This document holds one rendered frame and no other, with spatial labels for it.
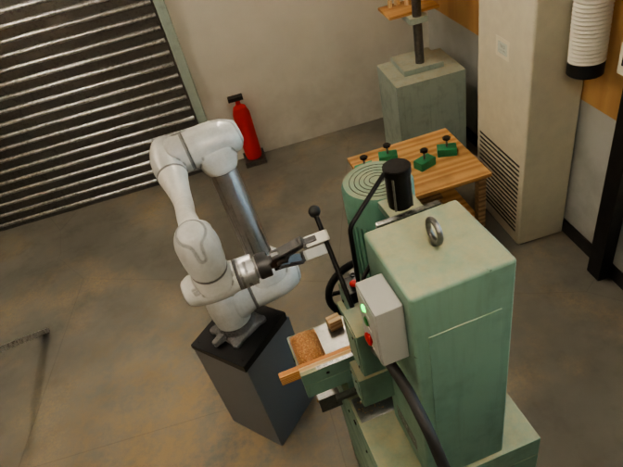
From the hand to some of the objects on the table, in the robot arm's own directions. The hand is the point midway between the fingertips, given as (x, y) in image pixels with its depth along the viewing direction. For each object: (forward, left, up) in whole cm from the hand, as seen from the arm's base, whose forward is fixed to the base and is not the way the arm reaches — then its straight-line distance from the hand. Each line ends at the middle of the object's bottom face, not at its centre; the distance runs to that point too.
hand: (323, 242), depth 148 cm
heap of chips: (-5, -15, -36) cm, 39 cm away
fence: (+18, 0, -38) cm, 42 cm away
